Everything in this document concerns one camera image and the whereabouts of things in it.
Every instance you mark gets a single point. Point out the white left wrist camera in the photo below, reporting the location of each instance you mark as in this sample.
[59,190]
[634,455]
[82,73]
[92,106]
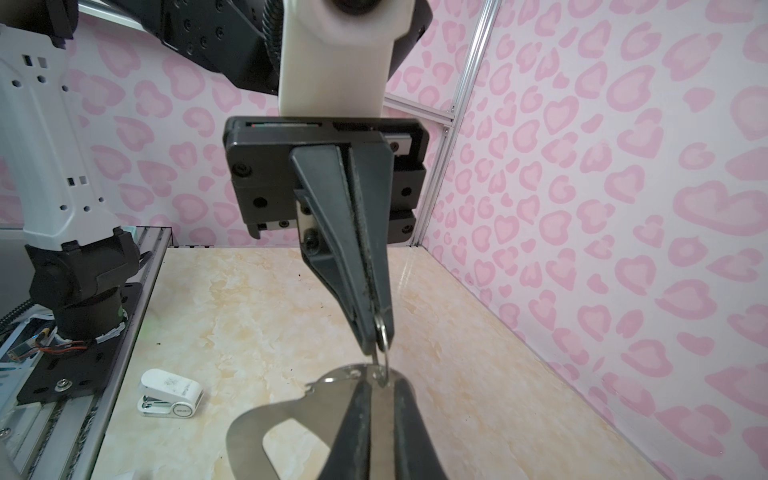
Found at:
[336,64]

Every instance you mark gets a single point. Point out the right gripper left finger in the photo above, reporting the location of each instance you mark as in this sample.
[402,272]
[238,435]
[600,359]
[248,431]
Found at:
[349,456]

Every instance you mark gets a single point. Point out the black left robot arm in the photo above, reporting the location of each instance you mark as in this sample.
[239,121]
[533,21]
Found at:
[242,41]

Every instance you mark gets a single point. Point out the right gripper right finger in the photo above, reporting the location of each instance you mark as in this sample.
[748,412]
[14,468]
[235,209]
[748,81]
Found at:
[415,455]

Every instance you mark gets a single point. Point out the white clip device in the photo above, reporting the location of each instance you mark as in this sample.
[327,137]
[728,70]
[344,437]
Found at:
[168,395]

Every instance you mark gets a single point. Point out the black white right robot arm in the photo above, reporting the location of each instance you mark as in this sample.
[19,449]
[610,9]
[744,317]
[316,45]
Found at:
[79,253]

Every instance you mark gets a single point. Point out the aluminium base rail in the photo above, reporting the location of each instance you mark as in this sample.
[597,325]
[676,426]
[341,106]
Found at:
[55,409]

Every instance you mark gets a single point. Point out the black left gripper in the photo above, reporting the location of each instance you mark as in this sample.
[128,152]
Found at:
[345,213]

